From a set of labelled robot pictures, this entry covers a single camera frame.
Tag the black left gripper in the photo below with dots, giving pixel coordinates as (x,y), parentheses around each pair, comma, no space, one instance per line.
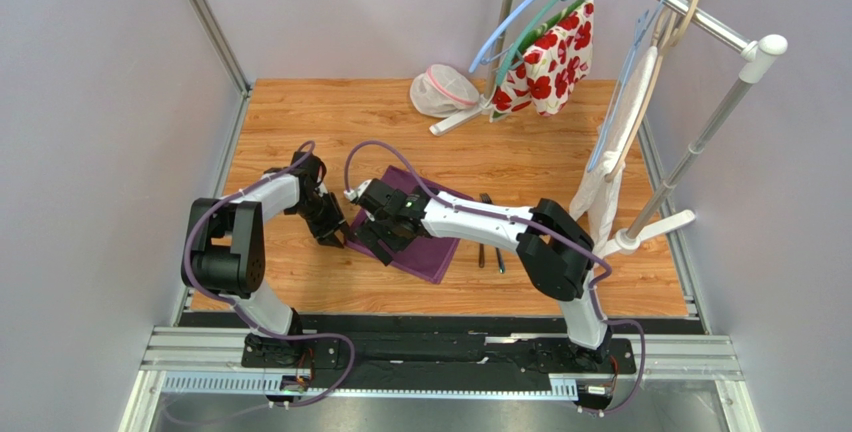
(325,232)

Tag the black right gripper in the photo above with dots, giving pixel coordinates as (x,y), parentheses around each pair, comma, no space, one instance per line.
(385,228)

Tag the purple cloth napkin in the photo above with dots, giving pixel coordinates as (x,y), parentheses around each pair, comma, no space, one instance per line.
(425,258)

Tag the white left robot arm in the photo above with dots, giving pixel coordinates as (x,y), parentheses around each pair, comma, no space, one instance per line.
(224,254)

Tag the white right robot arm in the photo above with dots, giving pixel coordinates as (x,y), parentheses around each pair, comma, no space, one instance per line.
(555,252)

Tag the white mesh laundry bag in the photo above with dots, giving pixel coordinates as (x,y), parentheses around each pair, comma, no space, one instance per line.
(441,91)

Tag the white towel on hanger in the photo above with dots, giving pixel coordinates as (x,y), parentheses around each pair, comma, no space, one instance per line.
(598,193)

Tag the red poppy floral cloth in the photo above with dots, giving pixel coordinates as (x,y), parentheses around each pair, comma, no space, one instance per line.
(550,61)

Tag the blue thin wire hanger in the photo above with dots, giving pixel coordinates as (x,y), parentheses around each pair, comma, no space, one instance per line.
(640,29)

